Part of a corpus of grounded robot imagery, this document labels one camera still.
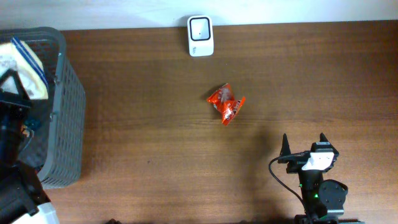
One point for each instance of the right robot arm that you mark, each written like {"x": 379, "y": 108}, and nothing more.
{"x": 322, "y": 199}

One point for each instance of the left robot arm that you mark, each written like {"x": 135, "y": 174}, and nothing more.
{"x": 23, "y": 199}

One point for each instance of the red snack bag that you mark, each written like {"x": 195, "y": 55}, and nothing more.
{"x": 223, "y": 100}

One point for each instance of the grey plastic mesh basket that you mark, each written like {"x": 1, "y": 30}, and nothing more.
{"x": 55, "y": 149}

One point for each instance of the white barcode scanner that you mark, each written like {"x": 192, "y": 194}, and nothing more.
{"x": 200, "y": 36}

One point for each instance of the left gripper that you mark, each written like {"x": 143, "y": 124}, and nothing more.
{"x": 17, "y": 102}

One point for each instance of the cream blue chips bag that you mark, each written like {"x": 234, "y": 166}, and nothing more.
{"x": 17, "y": 56}

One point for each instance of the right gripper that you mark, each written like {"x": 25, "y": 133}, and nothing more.
{"x": 296, "y": 160}

